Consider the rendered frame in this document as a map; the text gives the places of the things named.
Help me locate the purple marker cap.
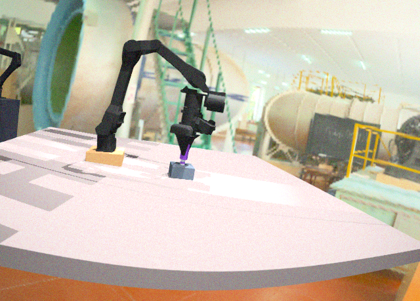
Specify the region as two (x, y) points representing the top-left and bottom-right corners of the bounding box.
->
(179, 145), (190, 160)

